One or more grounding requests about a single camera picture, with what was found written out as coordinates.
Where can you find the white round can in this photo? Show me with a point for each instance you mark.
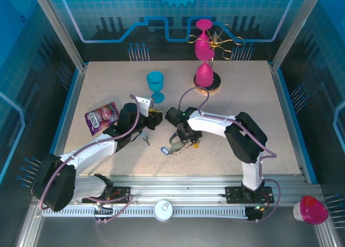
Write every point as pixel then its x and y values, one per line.
pixel 163 209

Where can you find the pink plastic goblet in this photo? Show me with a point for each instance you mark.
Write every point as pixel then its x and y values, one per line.
pixel 204 74

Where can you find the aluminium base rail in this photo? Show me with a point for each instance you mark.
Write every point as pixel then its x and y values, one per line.
pixel 175 187

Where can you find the aluminium side rail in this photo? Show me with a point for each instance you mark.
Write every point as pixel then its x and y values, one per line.
pixel 285 104
pixel 72 101

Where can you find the purple candy packet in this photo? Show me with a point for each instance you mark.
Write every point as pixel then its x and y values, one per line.
pixel 101 119

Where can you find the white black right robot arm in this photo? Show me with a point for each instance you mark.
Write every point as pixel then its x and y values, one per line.
pixel 210 123

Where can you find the aluminium frame post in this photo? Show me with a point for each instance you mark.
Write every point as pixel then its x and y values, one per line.
pixel 58 28
pixel 296 28

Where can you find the pink and white cup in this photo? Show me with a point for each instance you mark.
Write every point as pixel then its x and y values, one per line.
pixel 312 210

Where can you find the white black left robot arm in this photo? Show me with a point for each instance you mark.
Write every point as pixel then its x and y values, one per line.
pixel 89 150

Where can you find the blue plastic goblet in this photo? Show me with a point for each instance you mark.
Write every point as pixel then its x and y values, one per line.
pixel 155 81

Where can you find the small silver key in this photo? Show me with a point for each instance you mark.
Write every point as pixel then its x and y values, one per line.
pixel 146 140

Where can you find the blue key tag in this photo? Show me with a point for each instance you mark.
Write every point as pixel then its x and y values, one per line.
pixel 164 150

